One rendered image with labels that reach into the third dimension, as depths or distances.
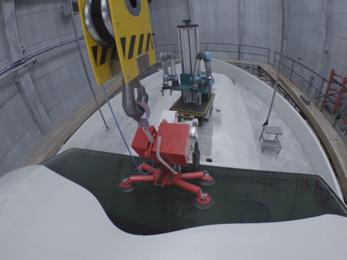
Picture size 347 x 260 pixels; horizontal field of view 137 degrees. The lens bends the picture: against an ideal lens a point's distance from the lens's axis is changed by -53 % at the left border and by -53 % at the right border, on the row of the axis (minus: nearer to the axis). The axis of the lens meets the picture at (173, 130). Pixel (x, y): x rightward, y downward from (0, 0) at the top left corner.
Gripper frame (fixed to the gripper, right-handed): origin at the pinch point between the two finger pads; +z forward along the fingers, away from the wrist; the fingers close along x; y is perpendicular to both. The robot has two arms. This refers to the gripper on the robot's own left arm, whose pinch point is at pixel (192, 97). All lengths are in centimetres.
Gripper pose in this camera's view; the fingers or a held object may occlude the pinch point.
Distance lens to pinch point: 210.5
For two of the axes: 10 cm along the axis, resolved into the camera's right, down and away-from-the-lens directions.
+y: -4.8, 2.3, -8.5
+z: -2.2, 9.0, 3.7
